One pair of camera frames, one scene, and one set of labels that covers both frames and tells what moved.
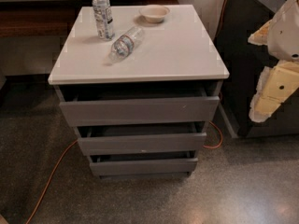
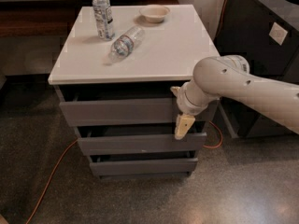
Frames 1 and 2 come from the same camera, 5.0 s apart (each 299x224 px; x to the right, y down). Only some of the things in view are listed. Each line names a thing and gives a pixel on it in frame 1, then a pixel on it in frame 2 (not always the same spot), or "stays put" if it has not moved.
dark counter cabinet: (245, 9) stays put
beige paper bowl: (154, 13) stays put
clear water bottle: (122, 46) stays put
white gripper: (286, 32) to (183, 104)
